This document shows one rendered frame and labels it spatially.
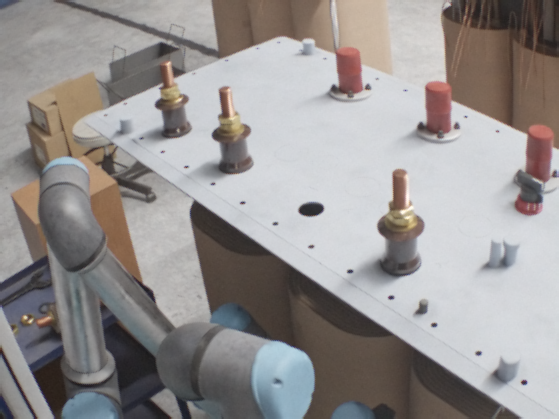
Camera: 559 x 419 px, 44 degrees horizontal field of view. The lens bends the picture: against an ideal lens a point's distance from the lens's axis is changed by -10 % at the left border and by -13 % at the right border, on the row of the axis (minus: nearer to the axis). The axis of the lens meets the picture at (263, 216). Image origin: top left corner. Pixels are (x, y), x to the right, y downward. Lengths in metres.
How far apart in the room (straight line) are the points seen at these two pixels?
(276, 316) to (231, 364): 1.11
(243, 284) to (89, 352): 0.52
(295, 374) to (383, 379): 0.82
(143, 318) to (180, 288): 2.07
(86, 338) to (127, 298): 0.27
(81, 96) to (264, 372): 3.79
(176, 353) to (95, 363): 0.79
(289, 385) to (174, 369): 0.17
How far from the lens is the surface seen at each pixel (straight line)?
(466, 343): 1.31
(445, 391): 1.62
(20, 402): 1.14
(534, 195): 1.62
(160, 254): 3.90
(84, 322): 1.76
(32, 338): 2.25
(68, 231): 1.46
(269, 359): 1.02
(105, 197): 2.76
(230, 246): 2.06
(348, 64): 2.05
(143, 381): 2.52
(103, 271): 1.51
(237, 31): 4.79
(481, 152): 1.84
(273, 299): 2.09
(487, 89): 3.38
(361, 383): 1.86
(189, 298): 3.59
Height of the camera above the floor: 2.29
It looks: 35 degrees down
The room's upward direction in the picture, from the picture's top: 8 degrees counter-clockwise
